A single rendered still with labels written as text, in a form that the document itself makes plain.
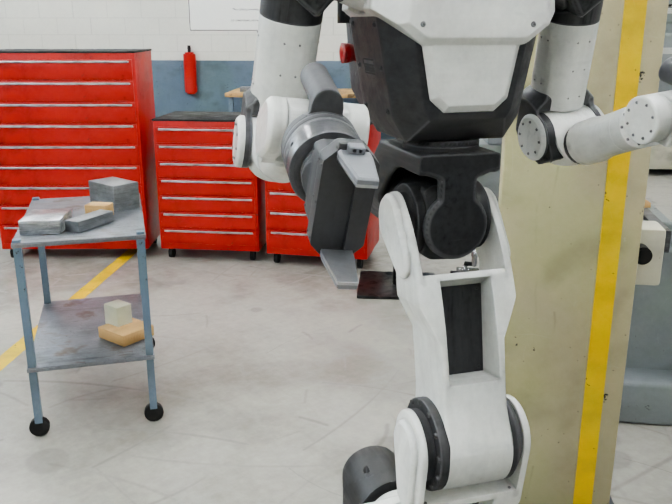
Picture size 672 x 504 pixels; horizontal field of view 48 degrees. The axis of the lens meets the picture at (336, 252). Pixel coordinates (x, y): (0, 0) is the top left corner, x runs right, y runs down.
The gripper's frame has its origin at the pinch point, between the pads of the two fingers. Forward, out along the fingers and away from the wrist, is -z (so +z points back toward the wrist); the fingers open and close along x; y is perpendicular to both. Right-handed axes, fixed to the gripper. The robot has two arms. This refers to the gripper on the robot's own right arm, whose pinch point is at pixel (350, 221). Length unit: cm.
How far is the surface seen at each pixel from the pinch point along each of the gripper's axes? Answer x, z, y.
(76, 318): -189, 244, -50
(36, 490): -196, 147, -54
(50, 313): -193, 253, -62
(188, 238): -243, 418, 9
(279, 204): -203, 402, 68
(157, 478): -191, 147, -11
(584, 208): -56, 122, 107
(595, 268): -73, 116, 114
